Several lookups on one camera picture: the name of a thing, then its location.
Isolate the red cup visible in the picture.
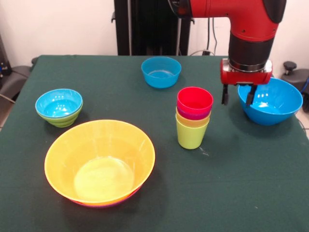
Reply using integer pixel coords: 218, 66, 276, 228
177, 87, 214, 114

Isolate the black pedestal foot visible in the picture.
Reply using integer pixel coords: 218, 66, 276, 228
280, 61, 309, 96
0, 65, 33, 101

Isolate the medium blue bowl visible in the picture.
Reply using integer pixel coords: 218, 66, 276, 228
140, 56, 182, 89

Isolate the black hanging cable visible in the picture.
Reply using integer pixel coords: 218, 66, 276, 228
207, 17, 218, 55

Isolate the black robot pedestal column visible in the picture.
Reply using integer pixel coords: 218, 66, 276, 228
111, 0, 197, 56

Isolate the lime green cup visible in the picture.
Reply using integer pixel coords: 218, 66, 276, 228
176, 120, 210, 150

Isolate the large blue bowl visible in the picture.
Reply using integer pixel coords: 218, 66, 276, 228
238, 77, 304, 126

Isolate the small green ribbed bowl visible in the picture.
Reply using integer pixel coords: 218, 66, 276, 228
37, 101, 84, 128

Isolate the large orange bowl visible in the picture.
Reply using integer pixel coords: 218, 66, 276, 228
44, 119, 156, 204

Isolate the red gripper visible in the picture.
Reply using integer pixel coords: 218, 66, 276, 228
219, 58, 273, 106

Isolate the dark green table cloth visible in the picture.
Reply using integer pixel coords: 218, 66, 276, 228
0, 55, 309, 232

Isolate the purple cup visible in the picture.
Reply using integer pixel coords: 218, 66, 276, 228
176, 106, 212, 121

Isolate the small light blue ribbed bowl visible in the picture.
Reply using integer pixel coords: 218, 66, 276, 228
35, 88, 84, 118

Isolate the yellow cup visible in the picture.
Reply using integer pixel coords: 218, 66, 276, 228
175, 113, 211, 128

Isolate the wide purple bowl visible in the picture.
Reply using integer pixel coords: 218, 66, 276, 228
70, 186, 141, 208

